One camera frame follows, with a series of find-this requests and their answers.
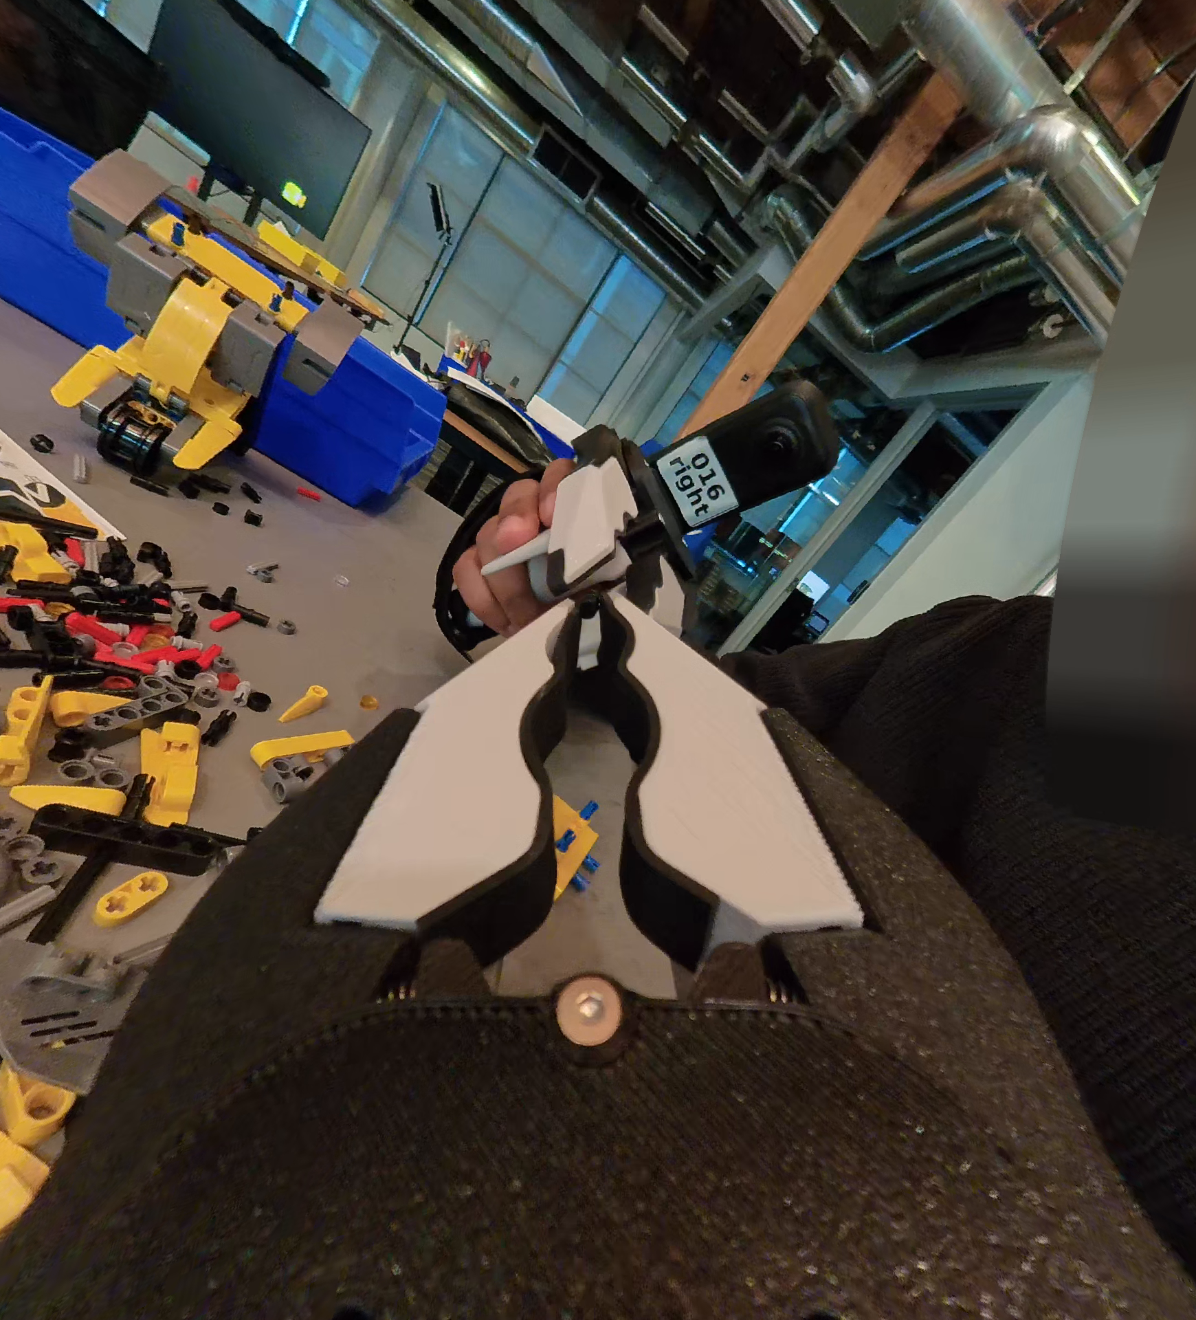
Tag yellow and grey sticker sheet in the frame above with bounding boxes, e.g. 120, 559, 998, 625
0, 377, 127, 549

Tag person's right hand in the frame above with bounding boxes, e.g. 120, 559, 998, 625
452, 477, 561, 639

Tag wooden ceiling beam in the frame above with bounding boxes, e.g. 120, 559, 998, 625
678, 71, 973, 443

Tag blue storage bin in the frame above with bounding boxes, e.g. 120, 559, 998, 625
0, 93, 452, 510

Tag wooden background desk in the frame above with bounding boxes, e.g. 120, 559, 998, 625
170, 187, 393, 330

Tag silver ventilation ducts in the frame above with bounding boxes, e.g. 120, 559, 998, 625
764, 0, 1148, 355

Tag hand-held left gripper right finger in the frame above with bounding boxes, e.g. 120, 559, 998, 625
598, 597, 866, 976

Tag black light stand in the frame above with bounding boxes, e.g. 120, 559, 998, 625
404, 182, 458, 357

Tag yellow grey toy robot model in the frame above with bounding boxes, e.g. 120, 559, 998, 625
49, 148, 370, 479

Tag yellow plate with blue pins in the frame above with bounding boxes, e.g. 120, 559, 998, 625
551, 794, 601, 902

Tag black television screen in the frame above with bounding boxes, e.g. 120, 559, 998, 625
148, 0, 375, 246

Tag yellow boxes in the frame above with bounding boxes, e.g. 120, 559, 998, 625
257, 220, 346, 289

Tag pile of building block pieces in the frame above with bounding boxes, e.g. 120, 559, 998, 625
0, 407, 372, 1151

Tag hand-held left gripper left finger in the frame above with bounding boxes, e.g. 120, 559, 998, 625
312, 607, 571, 969

